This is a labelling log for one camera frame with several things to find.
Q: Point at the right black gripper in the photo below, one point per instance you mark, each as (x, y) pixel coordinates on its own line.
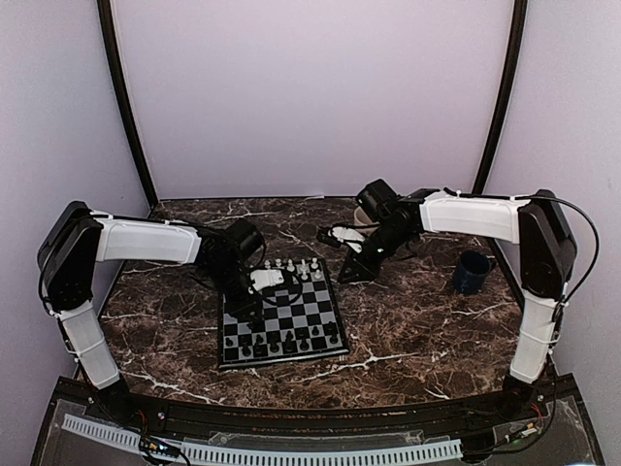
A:
(359, 266)

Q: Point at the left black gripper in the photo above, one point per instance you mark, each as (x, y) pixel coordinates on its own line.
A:
(240, 309)

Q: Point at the black white chessboard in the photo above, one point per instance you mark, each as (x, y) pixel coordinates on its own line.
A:
(307, 301)

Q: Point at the black chess knight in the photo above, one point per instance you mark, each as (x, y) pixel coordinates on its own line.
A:
(289, 347)

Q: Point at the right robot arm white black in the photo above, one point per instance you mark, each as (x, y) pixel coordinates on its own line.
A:
(535, 223)

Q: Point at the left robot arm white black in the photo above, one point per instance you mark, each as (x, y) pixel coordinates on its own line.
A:
(82, 238)

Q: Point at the cream seashell mug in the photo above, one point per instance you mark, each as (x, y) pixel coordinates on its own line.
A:
(360, 218)

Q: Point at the dark blue mug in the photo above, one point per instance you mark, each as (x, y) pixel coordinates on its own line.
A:
(471, 272)

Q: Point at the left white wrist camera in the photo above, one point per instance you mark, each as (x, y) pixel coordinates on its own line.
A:
(264, 278)

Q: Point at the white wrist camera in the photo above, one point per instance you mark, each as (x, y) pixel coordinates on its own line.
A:
(336, 236)
(264, 278)

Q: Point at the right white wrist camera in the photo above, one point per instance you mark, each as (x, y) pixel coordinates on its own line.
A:
(336, 236)

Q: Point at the white slotted cable duct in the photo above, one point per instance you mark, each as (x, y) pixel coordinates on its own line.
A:
(248, 450)

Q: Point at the right black frame post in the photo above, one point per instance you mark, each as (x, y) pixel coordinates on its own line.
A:
(514, 42)

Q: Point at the black frame post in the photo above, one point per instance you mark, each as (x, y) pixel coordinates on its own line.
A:
(514, 42)
(122, 98)

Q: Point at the left black frame post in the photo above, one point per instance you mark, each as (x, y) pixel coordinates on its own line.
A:
(122, 98)

